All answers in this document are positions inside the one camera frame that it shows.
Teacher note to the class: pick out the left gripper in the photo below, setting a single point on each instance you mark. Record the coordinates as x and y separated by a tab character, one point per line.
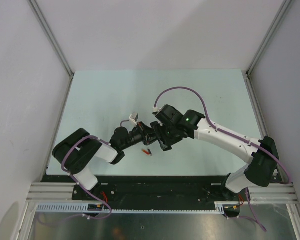
147	133

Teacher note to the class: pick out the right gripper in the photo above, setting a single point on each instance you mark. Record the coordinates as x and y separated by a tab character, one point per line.
176	140

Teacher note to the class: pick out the black remote control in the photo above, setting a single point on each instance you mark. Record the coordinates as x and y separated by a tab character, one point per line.
161	134

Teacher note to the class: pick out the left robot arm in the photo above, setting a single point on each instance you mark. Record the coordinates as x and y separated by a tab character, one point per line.
76	151

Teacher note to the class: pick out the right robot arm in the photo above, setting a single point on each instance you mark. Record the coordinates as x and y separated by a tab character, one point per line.
259	155

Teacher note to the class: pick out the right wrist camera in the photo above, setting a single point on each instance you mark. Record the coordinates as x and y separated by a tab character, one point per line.
155	110

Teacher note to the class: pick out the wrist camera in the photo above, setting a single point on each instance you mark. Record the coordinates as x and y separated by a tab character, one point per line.
155	110
133	118

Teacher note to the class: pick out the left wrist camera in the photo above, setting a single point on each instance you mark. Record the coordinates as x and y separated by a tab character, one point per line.
133	118

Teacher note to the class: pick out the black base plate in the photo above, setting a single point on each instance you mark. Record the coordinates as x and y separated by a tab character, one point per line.
122	191

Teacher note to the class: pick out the grey slotted cable duct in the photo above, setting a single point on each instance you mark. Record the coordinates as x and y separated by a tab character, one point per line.
211	208

